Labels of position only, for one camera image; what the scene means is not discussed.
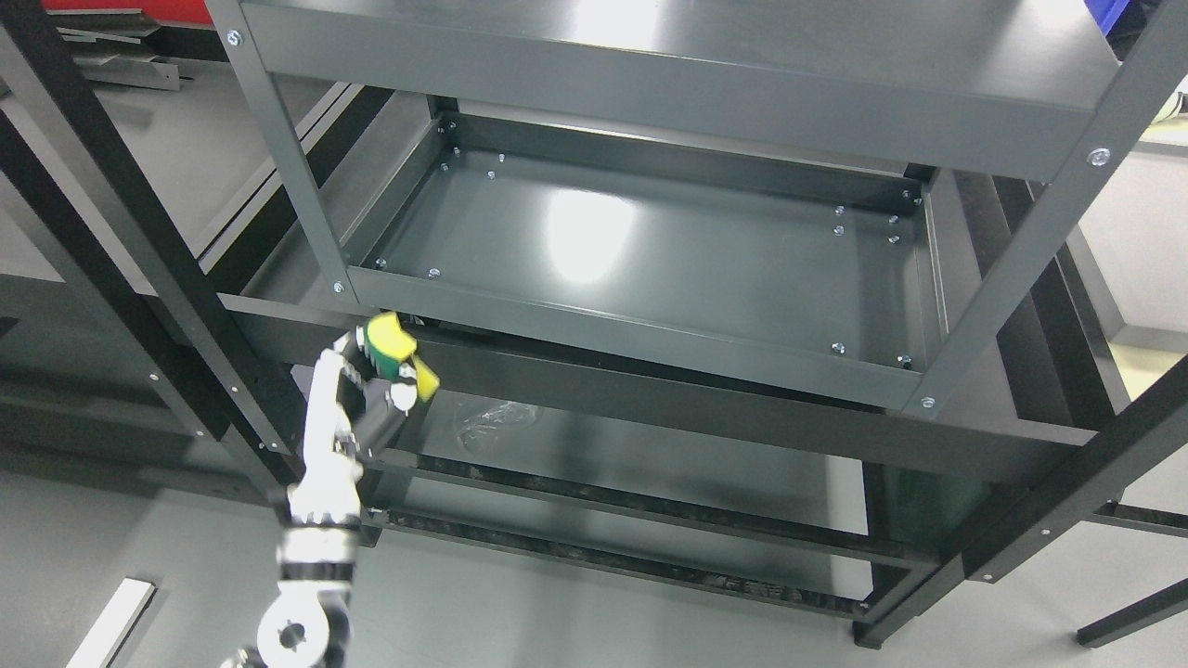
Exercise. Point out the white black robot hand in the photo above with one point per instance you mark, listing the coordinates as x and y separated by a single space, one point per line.
348 419

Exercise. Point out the green yellow sponge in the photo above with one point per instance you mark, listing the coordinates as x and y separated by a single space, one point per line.
395 357

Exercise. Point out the dark grey metal shelf rack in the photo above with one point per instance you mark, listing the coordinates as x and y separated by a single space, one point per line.
797 286

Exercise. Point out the clear plastic bag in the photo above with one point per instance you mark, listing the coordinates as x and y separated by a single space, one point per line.
480 424

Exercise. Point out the black metal rack frame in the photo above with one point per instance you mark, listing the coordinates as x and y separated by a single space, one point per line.
214 382

